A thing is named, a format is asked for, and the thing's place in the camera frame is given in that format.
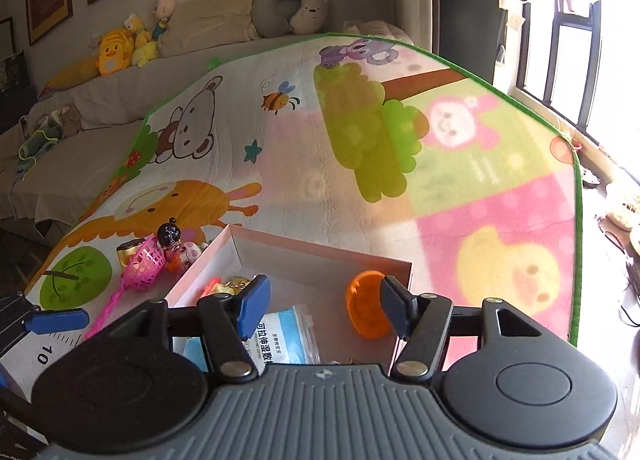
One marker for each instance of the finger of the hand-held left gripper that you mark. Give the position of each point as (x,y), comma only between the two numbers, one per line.
(2,381)
(59,320)

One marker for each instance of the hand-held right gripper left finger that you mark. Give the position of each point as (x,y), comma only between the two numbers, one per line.
(252,309)

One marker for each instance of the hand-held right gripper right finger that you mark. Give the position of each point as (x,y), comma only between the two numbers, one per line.
(396,311)

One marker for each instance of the orange plastic toy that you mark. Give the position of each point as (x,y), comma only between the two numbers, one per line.
(364,305)

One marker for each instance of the pink cardboard box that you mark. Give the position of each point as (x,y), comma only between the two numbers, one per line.
(300,265)

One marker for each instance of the yellow plastic toy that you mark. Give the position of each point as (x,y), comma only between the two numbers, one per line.
(127,254)

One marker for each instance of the pink plastic basket scoop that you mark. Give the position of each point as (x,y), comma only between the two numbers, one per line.
(145,264)

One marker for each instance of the pink orange small toy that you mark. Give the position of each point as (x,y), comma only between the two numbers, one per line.
(212,288)

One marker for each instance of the blue white wipes packet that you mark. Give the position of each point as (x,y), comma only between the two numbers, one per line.
(287,340)

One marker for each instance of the small pink pig toy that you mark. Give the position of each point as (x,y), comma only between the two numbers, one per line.
(191,253)

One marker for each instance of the cartoon printed mat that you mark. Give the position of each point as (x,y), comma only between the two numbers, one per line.
(350,165)

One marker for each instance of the beige covered sofa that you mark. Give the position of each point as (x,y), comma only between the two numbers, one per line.
(100,150)

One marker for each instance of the green crumpled clothing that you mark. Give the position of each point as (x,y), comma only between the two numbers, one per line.
(42,140)

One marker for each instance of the long yellow plush pillow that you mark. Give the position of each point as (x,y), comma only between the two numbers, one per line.
(70,75)

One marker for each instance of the yellow duck plush backpack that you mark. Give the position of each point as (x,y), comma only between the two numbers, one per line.
(115,53)

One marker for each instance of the yellow plush duck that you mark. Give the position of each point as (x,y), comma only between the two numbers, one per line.
(142,43)

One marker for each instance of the beige pillow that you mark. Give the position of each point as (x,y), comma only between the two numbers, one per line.
(210,20)

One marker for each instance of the grey bear neck pillow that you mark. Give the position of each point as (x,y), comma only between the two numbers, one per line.
(285,8)

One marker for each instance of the cartoon boy doll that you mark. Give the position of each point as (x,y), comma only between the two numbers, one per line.
(161,10)

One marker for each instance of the black window frame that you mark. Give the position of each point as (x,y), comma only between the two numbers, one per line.
(550,55)

